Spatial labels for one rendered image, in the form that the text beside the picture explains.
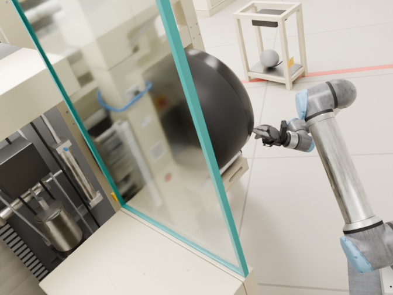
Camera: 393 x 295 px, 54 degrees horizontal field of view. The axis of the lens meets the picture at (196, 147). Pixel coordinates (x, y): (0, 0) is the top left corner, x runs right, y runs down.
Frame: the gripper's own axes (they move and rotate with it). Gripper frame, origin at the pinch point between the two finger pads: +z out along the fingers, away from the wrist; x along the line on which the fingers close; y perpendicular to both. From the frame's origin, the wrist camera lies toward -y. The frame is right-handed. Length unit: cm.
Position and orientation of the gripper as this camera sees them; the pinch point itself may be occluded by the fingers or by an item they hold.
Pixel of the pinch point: (254, 129)
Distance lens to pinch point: 193.3
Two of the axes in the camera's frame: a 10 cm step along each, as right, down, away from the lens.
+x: -0.4, -8.4, 5.4
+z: -9.2, -1.8, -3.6
